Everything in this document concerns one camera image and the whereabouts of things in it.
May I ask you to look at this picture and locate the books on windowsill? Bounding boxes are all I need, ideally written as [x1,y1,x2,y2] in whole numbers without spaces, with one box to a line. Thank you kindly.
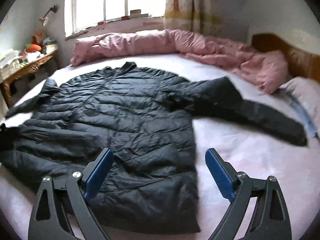
[97,9,151,26]

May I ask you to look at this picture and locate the pink duvet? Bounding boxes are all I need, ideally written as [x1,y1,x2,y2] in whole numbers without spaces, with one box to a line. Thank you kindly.
[70,29,289,94]

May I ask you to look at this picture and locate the wooden white headboard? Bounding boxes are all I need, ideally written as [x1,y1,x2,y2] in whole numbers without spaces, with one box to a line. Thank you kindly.
[247,25,319,82]

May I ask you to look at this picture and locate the white framed window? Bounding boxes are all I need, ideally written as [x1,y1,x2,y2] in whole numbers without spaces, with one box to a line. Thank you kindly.
[65,0,166,37]

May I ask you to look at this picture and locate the orange plush toy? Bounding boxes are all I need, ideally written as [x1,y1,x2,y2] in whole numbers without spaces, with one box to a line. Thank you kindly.
[26,44,42,53]

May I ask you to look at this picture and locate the black puffer jacket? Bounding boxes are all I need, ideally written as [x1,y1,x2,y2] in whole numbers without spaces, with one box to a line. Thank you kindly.
[1,62,308,234]

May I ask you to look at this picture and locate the stack of books on table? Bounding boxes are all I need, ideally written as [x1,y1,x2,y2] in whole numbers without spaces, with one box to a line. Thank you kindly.
[41,37,59,54]

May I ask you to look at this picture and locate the pink floral bed sheet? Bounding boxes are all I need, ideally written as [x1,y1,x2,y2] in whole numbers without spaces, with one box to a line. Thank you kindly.
[1,54,319,239]

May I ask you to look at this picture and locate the pink pillow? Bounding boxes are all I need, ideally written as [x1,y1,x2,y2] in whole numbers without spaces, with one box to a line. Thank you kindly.
[280,77,319,133]

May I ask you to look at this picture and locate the stack of papers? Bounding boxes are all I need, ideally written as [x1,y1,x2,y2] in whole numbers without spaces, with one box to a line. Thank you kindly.
[1,49,21,79]

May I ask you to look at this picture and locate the blue cloth by pillow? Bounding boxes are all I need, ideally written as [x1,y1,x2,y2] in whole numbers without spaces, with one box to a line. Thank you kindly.
[285,92,319,140]

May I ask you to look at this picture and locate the carved wooden side table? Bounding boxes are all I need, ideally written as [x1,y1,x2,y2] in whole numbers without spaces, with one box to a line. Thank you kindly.
[1,50,59,108]

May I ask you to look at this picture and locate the tree print curtain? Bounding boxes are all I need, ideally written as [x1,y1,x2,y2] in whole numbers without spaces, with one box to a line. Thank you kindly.
[163,0,223,36]

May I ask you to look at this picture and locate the wall mounted lamp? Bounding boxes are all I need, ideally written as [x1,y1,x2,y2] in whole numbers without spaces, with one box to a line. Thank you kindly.
[39,5,57,26]

